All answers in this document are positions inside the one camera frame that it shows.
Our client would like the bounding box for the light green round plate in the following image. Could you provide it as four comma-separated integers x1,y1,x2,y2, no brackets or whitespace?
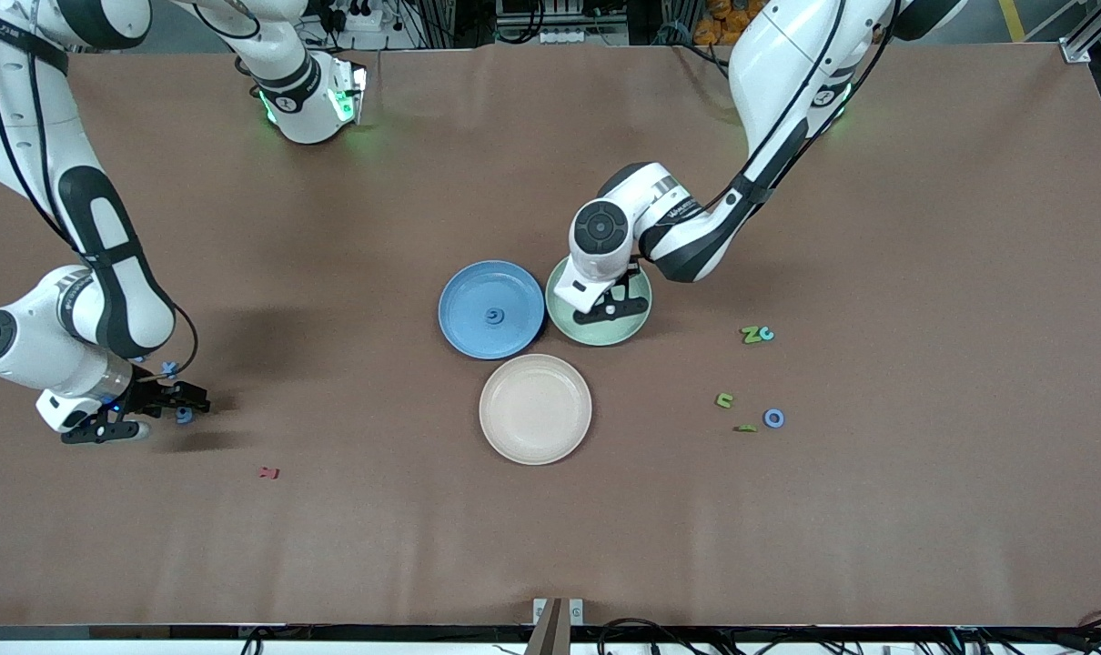
545,255,653,348

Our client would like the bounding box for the beige round plate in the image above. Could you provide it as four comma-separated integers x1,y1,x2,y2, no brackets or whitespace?
479,354,593,466

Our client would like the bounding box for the blue round plate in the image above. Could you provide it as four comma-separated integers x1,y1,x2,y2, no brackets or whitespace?
438,260,546,360

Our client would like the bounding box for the brown table cover mat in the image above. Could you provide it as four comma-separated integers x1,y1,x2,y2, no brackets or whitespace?
0,41,1101,629

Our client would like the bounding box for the orange objects pile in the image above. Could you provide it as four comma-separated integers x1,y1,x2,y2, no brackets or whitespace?
693,0,763,46

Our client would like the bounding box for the white power strip with plugs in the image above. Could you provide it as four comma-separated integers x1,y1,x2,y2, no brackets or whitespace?
318,0,385,33

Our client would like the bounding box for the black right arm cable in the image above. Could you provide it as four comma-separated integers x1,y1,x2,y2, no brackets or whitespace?
0,18,199,383

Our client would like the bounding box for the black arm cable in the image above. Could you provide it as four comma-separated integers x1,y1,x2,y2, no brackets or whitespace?
0,18,199,383
696,0,902,215

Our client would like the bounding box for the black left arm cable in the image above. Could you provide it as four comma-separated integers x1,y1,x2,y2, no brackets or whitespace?
696,0,902,215

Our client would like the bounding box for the small metal edge bracket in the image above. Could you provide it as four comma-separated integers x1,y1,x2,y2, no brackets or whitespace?
532,598,585,629

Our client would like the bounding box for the brown camera post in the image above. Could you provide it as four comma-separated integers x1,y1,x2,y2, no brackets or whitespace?
525,598,571,655

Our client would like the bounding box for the aluminium frame profile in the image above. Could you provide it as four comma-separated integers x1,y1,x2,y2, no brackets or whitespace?
1060,0,1101,65

